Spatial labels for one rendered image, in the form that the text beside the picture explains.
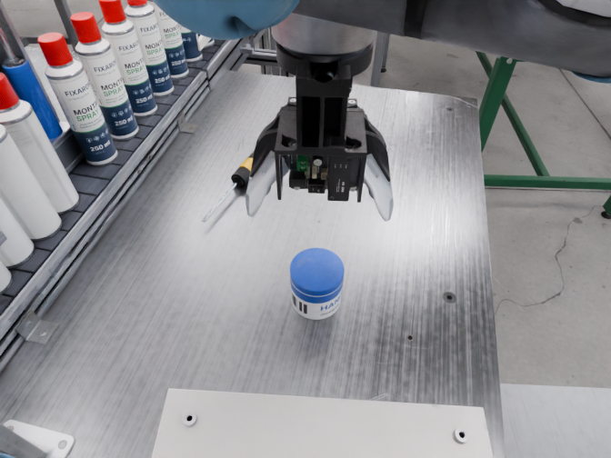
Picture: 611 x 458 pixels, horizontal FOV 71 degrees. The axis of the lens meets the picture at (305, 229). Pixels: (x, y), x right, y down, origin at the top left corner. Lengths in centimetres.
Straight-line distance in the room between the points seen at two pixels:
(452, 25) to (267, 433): 33
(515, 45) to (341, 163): 19
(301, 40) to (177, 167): 56
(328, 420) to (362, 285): 26
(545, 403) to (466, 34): 49
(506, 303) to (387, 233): 110
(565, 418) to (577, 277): 138
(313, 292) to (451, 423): 21
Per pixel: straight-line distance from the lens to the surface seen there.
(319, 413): 40
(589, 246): 210
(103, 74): 78
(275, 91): 103
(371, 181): 40
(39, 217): 68
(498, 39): 18
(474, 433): 43
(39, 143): 67
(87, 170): 80
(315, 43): 30
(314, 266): 55
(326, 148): 33
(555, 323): 178
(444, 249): 69
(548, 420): 60
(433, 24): 18
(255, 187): 43
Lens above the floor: 133
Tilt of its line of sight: 47 degrees down
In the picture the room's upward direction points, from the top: straight up
